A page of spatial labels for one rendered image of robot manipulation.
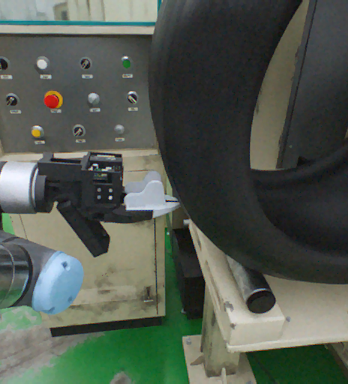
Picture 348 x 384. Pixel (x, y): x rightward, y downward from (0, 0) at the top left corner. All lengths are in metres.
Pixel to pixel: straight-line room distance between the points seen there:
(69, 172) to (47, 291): 0.16
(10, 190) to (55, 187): 0.06
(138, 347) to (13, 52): 1.25
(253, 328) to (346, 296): 0.24
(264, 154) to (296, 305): 0.36
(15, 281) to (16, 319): 1.39
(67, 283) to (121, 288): 0.94
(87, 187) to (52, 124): 0.64
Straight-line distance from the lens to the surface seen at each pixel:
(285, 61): 0.73
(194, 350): 1.48
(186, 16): 0.32
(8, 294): 0.37
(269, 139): 0.77
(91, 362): 1.51
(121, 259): 1.22
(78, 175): 0.43
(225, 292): 0.54
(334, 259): 0.47
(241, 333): 0.53
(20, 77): 1.02
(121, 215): 0.42
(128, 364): 1.48
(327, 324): 0.64
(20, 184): 0.44
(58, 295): 0.40
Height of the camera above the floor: 1.26
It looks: 29 degrees down
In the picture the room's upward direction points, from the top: straight up
